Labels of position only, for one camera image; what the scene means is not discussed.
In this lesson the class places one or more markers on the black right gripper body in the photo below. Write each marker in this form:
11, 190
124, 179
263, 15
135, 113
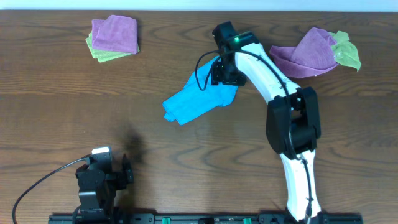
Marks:
226, 74

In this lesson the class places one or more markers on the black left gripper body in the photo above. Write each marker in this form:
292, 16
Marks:
121, 180

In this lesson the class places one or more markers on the blue microfiber cloth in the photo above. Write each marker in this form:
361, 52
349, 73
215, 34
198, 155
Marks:
190, 102

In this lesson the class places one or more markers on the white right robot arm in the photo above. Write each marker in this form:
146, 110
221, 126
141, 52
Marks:
293, 121

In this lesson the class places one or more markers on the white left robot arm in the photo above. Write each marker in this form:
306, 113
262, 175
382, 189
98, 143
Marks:
95, 212

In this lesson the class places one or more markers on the crumpled purple cloth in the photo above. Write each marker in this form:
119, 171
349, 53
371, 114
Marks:
311, 57

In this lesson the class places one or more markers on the folded purple cloth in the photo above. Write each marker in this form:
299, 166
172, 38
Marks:
116, 34

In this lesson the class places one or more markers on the crumpled green cloth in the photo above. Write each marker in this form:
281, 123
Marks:
345, 53

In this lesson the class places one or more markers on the folded green cloth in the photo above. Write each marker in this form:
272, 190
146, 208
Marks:
104, 55

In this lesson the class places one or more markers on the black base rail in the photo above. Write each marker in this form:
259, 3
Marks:
262, 218

